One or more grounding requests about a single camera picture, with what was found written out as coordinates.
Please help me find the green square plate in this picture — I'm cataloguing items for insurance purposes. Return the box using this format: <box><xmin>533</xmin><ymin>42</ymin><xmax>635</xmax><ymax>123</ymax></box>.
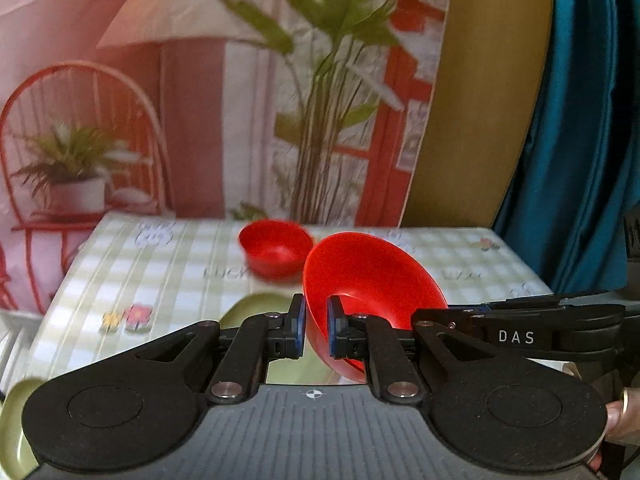
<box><xmin>218</xmin><ymin>292</ymin><xmax>371</xmax><ymax>386</ymax></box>

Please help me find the red plastic bowl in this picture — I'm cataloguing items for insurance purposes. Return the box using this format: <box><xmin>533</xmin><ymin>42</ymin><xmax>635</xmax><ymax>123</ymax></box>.
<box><xmin>238</xmin><ymin>219</ymin><xmax>314</xmax><ymax>281</ymax></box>
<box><xmin>303</xmin><ymin>232</ymin><xmax>448</xmax><ymax>382</ymax></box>

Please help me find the person's right hand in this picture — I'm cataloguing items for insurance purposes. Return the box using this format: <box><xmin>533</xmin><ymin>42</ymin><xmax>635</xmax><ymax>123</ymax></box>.
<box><xmin>602</xmin><ymin>388</ymin><xmax>639</xmax><ymax>471</ymax></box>

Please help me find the teal curtain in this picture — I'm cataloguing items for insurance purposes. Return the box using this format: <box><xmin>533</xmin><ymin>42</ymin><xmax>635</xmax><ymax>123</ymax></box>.
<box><xmin>494</xmin><ymin>0</ymin><xmax>639</xmax><ymax>294</ymax></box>

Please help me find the green checkered bunny tablecloth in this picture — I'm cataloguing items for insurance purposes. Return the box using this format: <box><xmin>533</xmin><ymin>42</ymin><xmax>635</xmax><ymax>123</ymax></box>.
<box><xmin>1</xmin><ymin>214</ymin><xmax>551</xmax><ymax>392</ymax></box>

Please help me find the printed room scene backdrop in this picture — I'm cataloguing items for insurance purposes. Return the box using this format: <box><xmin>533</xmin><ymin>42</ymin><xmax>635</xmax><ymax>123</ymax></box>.
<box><xmin>1</xmin><ymin>0</ymin><xmax>450</xmax><ymax>313</ymax></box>

